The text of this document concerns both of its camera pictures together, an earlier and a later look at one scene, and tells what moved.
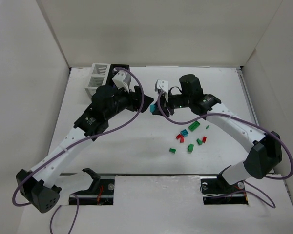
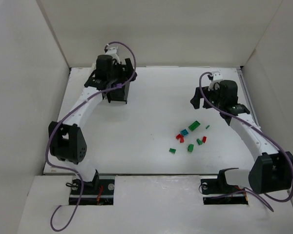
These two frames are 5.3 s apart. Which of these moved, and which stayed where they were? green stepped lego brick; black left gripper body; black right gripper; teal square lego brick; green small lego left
Moved: black right gripper; black left gripper body
Stayed: green small lego left; green stepped lego brick; teal square lego brick
